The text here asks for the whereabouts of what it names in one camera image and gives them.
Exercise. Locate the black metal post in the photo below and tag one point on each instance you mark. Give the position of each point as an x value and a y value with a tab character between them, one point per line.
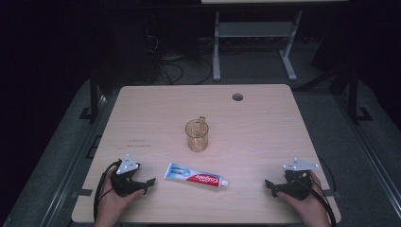
94	94
353	94

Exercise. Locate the dark computer tower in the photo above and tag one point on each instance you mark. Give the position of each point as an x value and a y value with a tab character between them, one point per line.
132	53

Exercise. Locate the white metal stand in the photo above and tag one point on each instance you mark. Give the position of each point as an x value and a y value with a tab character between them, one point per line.
252	30

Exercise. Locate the white and red toothpaste tube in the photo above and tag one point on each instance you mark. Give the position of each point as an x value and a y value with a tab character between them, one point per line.
195	176

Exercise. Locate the person's left hand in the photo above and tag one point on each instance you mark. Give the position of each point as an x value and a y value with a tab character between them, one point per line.
112	205

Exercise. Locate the person's right hand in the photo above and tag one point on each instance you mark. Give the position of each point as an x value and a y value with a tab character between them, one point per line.
312	208

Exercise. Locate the amber transparent cup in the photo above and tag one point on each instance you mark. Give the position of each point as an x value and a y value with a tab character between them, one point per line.
197	135

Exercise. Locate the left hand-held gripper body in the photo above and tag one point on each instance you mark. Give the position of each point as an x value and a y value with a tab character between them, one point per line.
124	184

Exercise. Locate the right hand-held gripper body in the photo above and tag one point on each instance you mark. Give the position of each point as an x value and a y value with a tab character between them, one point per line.
294	186

